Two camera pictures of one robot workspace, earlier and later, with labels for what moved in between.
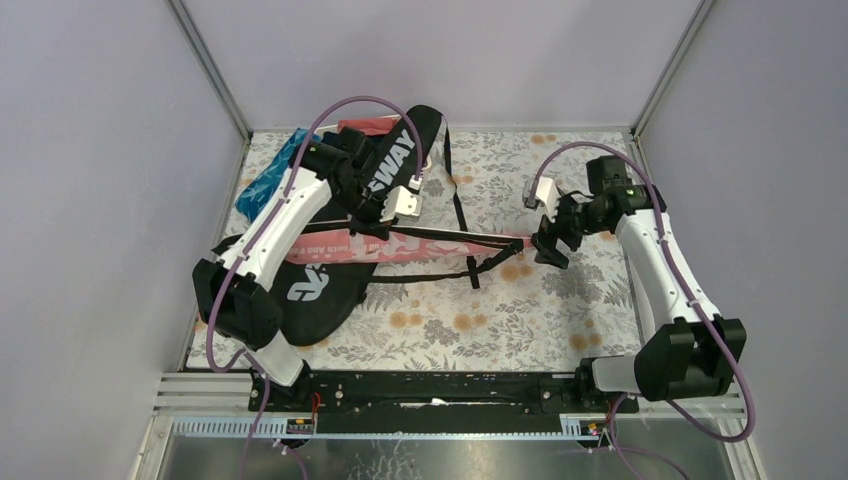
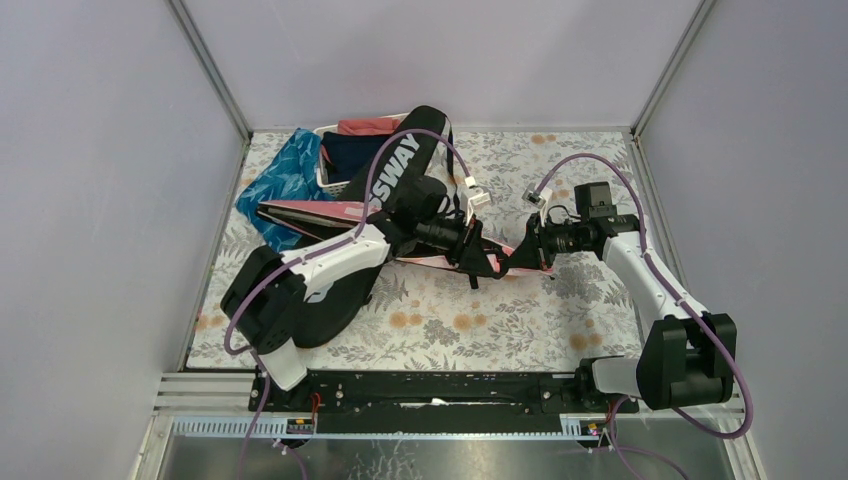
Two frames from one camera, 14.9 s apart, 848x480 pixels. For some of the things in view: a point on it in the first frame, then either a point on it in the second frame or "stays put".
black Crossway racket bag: [320, 301] stays put
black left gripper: [377, 213] → [460, 243]
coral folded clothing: [369, 126] stays put
